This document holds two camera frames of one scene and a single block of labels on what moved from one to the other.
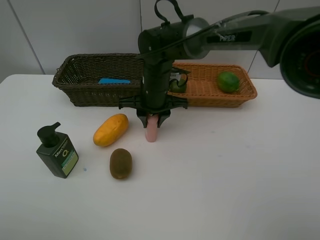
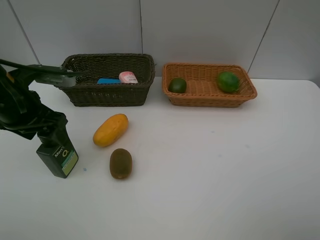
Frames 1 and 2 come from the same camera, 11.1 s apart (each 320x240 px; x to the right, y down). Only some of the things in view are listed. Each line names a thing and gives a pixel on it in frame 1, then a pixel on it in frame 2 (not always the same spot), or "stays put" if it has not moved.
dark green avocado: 174,87 stays put
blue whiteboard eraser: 111,81 stays put
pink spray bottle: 151,127 to 127,77
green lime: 228,81 stays put
